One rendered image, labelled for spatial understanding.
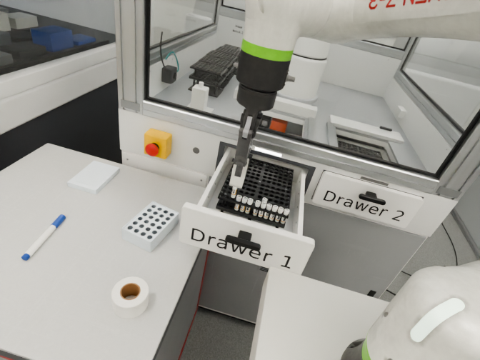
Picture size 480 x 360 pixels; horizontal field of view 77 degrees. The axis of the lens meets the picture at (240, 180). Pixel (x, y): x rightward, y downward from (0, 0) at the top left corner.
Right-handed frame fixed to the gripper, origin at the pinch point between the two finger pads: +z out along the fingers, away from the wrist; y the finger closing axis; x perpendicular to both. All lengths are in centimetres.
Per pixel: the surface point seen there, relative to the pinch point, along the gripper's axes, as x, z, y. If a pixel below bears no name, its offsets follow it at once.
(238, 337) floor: -15, 98, 16
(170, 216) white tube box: 15.1, 18.4, -1.2
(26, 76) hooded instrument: 75, 3, 25
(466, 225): -173, 93, 154
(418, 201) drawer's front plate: -50, 6, 19
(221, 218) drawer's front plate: 0.6, 5.6, -10.7
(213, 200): 5.6, 14.3, 4.9
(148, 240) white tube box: 16.5, 18.1, -11.1
